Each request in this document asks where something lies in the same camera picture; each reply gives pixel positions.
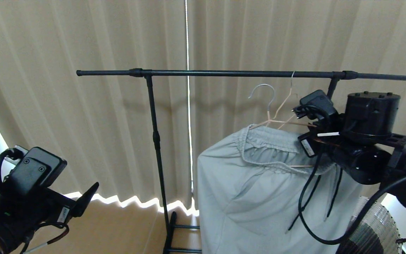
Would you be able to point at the pink clothes hanger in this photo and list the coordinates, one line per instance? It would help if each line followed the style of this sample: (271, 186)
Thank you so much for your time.
(291, 84)
(268, 114)

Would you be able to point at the white laundry basket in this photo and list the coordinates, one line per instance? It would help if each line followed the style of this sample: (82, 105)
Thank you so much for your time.
(375, 229)

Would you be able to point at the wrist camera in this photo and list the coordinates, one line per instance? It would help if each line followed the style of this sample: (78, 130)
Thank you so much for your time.
(34, 169)
(317, 102)

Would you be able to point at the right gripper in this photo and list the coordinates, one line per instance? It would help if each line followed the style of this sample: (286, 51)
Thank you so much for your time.
(361, 164)

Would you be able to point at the pale grey shorts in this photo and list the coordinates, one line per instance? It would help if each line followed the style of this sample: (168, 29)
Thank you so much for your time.
(259, 204)

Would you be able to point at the black clothes rack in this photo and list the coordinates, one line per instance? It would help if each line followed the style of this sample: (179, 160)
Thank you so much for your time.
(224, 73)

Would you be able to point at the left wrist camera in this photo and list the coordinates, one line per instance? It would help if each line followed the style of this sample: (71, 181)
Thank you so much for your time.
(34, 169)

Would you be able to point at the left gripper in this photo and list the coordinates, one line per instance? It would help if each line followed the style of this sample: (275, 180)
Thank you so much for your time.
(37, 211)

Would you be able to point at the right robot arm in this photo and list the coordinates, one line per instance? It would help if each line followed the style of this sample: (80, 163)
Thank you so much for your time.
(372, 116)

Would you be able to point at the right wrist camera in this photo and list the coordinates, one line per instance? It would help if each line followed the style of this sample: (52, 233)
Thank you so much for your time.
(317, 102)

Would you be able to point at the beige curtain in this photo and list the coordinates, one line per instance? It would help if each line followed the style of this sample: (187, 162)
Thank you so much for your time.
(65, 116)

